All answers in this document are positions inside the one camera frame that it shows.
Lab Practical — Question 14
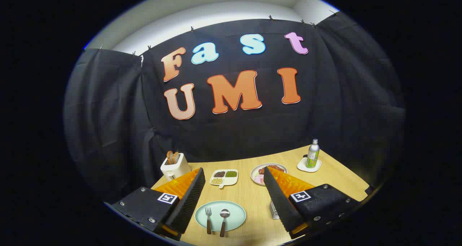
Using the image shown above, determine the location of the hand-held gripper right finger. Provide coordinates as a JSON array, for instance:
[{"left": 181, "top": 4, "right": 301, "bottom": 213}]
[{"left": 263, "top": 166, "right": 360, "bottom": 239}]

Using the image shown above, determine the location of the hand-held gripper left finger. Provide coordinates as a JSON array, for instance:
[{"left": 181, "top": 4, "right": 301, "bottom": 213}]
[{"left": 111, "top": 167, "right": 206, "bottom": 241}]

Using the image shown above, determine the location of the wooden handle metal spoon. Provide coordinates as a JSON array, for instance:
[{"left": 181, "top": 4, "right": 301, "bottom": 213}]
[{"left": 219, "top": 209, "right": 230, "bottom": 238}]

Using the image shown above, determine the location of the brown steak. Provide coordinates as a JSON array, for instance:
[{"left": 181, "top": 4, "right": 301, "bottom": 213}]
[{"left": 258, "top": 165, "right": 284, "bottom": 175}]

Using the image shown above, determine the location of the cream white toaster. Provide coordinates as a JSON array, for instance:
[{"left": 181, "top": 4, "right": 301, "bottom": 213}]
[{"left": 160, "top": 153, "right": 192, "bottom": 181}]

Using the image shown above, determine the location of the white oval plate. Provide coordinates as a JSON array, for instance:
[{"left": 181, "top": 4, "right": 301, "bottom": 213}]
[{"left": 250, "top": 163, "right": 288, "bottom": 186}]

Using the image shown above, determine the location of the white square coaster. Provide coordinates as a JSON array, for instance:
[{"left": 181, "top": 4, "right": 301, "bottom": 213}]
[{"left": 297, "top": 157, "right": 322, "bottom": 173}]

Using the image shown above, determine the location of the pale green round plate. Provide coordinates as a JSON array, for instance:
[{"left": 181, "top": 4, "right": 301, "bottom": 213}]
[{"left": 195, "top": 201, "right": 247, "bottom": 232}]

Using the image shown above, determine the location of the white divided dish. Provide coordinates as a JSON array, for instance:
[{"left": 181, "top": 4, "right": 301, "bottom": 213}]
[{"left": 210, "top": 169, "right": 239, "bottom": 189}]

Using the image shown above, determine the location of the green label metal bottle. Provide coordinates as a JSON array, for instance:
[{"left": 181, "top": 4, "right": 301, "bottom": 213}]
[{"left": 306, "top": 139, "right": 320, "bottom": 168}]

